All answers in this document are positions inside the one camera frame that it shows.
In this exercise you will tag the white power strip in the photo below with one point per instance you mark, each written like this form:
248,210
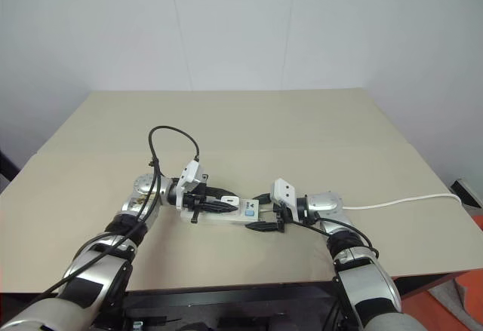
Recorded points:
243,217

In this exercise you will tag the black box with white edge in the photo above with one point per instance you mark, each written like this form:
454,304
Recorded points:
468,193

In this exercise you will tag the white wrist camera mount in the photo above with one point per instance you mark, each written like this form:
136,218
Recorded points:
283,191
190,174

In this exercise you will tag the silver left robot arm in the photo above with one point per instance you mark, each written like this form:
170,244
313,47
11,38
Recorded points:
113,270

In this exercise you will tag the black slanted object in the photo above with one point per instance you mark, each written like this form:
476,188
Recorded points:
7,167

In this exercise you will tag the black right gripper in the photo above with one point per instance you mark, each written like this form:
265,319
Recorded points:
281,218

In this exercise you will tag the black frame under table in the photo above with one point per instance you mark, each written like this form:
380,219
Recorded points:
226,304

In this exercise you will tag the white charger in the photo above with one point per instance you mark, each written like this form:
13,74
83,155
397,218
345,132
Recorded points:
230,200

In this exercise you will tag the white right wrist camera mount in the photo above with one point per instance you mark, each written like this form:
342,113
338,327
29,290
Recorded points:
283,191

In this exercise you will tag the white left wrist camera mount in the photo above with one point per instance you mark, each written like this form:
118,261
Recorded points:
190,174

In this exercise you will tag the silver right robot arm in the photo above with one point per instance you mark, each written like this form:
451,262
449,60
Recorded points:
362,282

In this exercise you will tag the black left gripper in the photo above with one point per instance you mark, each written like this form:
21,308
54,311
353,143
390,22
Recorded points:
196,197

